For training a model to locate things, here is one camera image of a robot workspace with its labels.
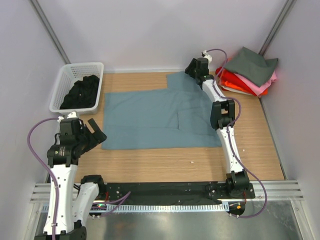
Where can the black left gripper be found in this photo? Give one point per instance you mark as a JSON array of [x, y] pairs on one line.
[[98, 136]]

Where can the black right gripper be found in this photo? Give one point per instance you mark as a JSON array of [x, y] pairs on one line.
[[190, 66]]

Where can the light blue t shirt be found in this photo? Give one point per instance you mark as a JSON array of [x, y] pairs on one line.
[[174, 117]]

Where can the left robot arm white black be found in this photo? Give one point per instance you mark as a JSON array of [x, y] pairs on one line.
[[67, 215]]

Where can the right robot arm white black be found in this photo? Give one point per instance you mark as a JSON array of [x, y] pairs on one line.
[[222, 120]]

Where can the red folded t shirt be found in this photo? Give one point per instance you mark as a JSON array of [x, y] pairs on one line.
[[228, 76]]

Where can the black t shirt in basket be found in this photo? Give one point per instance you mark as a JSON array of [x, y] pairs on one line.
[[82, 95]]

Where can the orange folded t shirt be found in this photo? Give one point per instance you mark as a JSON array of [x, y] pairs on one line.
[[242, 87]]

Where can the white folded t shirt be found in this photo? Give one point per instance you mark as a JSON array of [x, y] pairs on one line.
[[224, 88]]

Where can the white plastic laundry basket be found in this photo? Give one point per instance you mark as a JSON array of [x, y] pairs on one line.
[[68, 75]]

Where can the grey folded t shirt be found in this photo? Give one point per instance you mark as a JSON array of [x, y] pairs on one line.
[[252, 66]]

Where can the pink folded t shirt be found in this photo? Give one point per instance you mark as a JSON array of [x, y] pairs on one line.
[[255, 88]]

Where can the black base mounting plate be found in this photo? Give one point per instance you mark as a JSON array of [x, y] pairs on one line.
[[175, 193]]

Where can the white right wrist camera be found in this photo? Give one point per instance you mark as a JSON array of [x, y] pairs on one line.
[[207, 56]]

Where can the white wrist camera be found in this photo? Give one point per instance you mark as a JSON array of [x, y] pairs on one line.
[[71, 115], [207, 56]]

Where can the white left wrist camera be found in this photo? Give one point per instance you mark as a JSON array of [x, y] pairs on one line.
[[71, 115]]

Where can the grey metal corner post right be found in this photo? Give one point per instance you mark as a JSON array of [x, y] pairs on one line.
[[279, 21]]

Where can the grey metal corner post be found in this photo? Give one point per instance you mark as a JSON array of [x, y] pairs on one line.
[[279, 21], [49, 30]]

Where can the grey metal corner post left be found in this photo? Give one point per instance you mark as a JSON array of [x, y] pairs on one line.
[[49, 30]]

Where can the white slotted cable duct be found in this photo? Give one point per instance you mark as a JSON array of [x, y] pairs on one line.
[[224, 207]]

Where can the aluminium frame rail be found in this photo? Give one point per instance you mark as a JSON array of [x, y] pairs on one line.
[[277, 190]]

